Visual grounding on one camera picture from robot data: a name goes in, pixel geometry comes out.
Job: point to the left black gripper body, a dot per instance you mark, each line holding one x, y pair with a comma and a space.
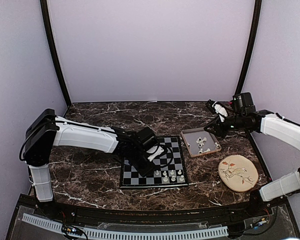
135, 160

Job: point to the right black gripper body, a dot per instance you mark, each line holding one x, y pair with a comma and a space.
223, 132

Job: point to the black grey chess board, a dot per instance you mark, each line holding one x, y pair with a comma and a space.
171, 159

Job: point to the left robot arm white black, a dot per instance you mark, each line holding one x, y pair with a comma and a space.
140, 148

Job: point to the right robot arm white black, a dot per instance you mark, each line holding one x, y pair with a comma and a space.
243, 115

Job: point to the green circuit board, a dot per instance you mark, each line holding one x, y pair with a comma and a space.
71, 230

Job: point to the metal tray with wooden rim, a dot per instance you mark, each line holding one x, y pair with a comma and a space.
200, 142

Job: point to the oval bird pattern coaster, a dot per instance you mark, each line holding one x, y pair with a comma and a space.
238, 173

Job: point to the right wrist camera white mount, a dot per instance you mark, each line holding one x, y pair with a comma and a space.
216, 108

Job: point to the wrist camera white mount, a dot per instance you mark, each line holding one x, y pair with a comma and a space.
216, 108
154, 152

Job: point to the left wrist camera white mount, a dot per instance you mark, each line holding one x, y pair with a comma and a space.
154, 152

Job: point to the black front rail base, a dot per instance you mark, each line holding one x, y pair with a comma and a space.
150, 209

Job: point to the right black frame post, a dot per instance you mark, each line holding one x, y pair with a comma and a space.
250, 46

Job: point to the black frame post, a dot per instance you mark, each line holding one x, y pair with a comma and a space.
250, 46
53, 51

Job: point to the white slotted cable duct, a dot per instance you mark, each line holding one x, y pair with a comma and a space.
109, 231

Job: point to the left black frame post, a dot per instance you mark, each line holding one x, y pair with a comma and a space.
53, 51

